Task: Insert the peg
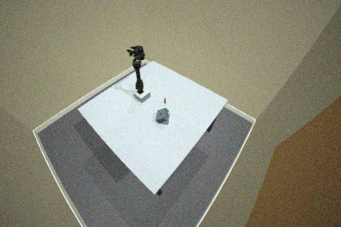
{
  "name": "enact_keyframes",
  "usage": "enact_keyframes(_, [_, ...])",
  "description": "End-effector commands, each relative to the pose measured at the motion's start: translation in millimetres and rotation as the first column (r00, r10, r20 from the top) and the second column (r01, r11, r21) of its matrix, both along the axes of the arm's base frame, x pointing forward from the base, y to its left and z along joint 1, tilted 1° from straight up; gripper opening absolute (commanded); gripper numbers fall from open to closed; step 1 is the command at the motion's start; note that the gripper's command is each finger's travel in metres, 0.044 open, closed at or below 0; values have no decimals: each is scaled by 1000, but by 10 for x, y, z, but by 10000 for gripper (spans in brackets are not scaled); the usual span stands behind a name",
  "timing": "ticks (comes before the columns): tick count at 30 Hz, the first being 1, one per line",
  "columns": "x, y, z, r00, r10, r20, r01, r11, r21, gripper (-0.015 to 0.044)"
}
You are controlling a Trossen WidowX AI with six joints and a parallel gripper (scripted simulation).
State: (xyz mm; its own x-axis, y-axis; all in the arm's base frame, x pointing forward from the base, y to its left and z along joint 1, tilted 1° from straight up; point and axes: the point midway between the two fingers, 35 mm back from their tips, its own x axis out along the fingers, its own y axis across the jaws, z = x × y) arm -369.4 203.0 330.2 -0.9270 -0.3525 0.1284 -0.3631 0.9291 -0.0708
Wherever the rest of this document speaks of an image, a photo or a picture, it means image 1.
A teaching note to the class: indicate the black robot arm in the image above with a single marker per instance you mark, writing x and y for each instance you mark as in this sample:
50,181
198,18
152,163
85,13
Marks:
137,64

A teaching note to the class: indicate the grey sloped panel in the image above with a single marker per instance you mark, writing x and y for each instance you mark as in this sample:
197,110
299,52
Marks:
163,116

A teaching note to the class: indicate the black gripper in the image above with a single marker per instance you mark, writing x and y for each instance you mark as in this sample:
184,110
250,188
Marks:
135,51

